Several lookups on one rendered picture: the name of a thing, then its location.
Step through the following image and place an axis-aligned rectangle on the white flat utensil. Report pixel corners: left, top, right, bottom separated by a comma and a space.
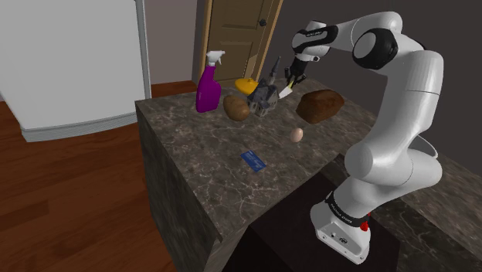
277, 83, 296, 100

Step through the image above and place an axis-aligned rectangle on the grey house figure with spire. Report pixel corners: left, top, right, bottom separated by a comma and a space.
246, 56, 282, 117

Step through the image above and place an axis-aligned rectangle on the brown bread loaf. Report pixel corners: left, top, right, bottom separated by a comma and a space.
295, 89, 346, 126

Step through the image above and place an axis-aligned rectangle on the brown wooden door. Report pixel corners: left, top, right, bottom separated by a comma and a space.
197, 0, 284, 89

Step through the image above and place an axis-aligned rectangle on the brown potato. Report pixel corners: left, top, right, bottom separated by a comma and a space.
222, 94, 251, 122

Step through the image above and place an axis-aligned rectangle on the purple spray bottle white nozzle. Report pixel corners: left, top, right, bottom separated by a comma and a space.
195, 50, 226, 114

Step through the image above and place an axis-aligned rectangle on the blue card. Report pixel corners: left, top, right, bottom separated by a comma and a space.
239, 150, 267, 173

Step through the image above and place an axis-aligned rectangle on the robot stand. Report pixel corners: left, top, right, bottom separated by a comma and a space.
221, 171, 401, 272

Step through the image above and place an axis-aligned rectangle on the white refrigerator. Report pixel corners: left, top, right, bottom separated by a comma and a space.
0, 0, 153, 143

